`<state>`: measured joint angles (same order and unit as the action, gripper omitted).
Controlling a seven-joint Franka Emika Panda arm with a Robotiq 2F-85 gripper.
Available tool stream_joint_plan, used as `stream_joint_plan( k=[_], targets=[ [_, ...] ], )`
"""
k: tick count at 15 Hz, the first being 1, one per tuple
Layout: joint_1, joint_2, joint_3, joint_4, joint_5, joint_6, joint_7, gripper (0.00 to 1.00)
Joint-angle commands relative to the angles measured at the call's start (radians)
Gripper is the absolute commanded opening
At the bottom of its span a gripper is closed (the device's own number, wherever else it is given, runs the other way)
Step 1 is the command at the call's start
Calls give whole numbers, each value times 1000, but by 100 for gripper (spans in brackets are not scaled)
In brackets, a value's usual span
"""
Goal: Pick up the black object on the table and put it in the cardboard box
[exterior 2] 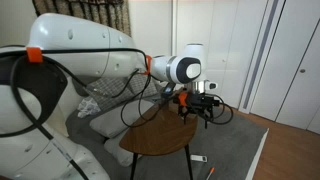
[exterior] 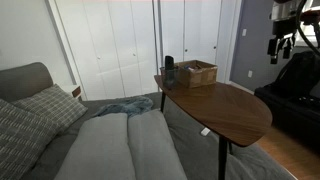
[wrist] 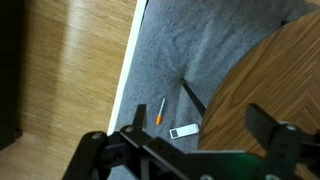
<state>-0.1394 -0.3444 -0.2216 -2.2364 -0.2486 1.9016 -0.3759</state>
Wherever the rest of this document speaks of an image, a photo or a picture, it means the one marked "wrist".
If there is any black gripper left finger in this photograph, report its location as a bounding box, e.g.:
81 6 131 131
61 103 158 180

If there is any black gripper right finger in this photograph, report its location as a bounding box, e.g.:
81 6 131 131
245 103 304 180

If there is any orange and white pen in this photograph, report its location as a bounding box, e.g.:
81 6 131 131
155 97 167 126

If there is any small white eraser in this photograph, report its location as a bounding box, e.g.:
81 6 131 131
168 123 200 140

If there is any long black table leg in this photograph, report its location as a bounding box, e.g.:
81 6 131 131
179 78 207 118

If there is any dark furniture piece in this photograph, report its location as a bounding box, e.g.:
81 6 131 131
0 0 25 151

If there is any dark wooden oval table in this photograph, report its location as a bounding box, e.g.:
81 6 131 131
107 0 320 180

